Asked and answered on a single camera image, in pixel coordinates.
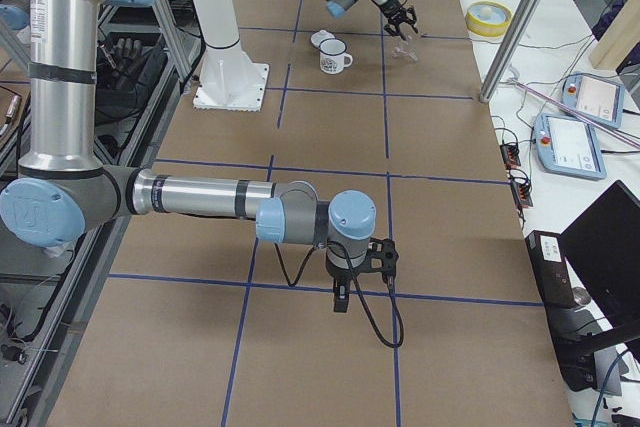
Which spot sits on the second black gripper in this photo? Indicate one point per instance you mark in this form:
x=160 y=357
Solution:
x=341 y=277

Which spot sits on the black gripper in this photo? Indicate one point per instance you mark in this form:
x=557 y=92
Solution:
x=393 y=11

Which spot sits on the clear glass funnel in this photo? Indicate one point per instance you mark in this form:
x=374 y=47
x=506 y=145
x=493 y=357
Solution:
x=403 y=49

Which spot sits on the white mug lid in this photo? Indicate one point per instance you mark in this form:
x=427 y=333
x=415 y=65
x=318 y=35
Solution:
x=318 y=37

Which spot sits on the white enamel mug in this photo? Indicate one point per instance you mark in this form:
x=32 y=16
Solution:
x=334 y=57

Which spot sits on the yellow tape roll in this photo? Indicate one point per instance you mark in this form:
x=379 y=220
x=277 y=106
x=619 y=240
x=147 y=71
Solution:
x=488 y=19

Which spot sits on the far orange circuit board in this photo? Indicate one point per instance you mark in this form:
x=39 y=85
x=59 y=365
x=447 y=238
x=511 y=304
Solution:
x=510 y=155

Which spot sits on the orange circuit board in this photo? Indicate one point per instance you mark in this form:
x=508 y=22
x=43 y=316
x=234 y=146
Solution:
x=510 y=155
x=521 y=191

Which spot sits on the near blue teach pendant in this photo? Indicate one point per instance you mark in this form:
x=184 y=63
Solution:
x=567 y=146

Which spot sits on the blue teach pendant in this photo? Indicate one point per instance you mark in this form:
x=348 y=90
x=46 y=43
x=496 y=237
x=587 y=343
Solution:
x=599 y=98
x=567 y=146

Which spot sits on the near orange circuit board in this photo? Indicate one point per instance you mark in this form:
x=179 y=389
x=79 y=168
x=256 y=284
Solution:
x=521 y=191

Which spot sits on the black box with label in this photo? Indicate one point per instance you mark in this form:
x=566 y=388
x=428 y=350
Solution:
x=550 y=269

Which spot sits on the far blue teach pendant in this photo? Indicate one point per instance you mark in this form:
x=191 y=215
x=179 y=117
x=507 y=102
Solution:
x=599 y=98

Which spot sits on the wooden board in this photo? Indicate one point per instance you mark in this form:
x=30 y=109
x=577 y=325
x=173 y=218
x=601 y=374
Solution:
x=617 y=33

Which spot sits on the black laptop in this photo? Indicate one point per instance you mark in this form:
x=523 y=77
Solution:
x=602 y=247

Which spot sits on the aluminium frame post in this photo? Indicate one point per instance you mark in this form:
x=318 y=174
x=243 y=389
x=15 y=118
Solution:
x=505 y=52

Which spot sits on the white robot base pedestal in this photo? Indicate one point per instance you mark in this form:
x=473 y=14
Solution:
x=228 y=78

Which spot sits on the aluminium frame rail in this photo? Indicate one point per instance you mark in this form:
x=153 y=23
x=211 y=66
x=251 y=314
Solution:
x=62 y=189

